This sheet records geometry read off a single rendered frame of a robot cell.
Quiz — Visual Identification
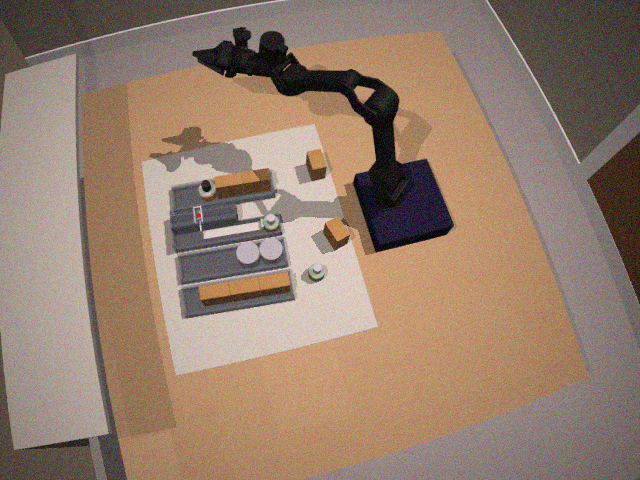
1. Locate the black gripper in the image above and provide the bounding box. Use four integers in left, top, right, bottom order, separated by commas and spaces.
192, 40, 259, 78

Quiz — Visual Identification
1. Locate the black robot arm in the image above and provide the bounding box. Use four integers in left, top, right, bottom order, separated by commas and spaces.
256, 31, 410, 211

